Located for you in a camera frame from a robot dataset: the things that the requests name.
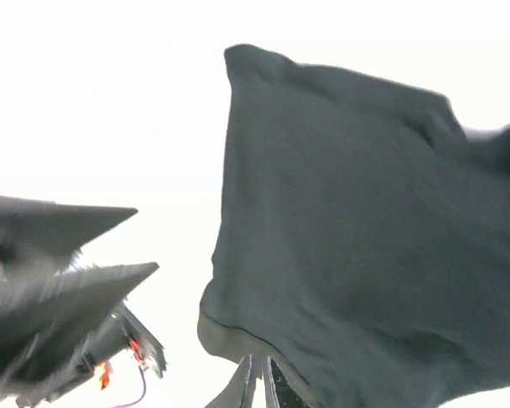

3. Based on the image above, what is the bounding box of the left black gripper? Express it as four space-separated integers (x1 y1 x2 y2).
0 263 167 407

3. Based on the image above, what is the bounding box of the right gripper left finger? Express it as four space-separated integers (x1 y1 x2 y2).
206 354 255 408

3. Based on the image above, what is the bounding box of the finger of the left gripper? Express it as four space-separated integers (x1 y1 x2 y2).
0 195 138 276

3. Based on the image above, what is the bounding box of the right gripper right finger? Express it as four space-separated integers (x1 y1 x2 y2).
262 356 321 408

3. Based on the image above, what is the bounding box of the black underwear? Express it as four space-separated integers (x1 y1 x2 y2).
197 44 510 407

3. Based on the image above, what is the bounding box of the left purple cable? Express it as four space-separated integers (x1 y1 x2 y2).
114 365 148 408

